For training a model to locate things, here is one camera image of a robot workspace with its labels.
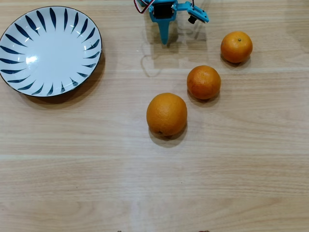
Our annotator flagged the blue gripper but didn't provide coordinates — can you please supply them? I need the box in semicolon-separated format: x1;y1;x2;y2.
149;0;191;46

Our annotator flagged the small orange fruit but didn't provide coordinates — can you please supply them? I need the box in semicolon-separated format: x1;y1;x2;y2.
220;31;253;64
186;65;222;100

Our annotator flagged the large orange fruit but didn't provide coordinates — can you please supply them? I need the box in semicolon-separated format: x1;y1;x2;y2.
146;92;188;137

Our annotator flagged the white plate blue leaf pattern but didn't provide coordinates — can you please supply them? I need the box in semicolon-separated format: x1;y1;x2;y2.
0;6;103;98

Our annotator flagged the red white servo wire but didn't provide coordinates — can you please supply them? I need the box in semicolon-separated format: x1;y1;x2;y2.
133;0;152;15

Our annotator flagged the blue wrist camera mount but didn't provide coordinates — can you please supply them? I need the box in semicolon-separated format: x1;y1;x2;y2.
185;1;210;25

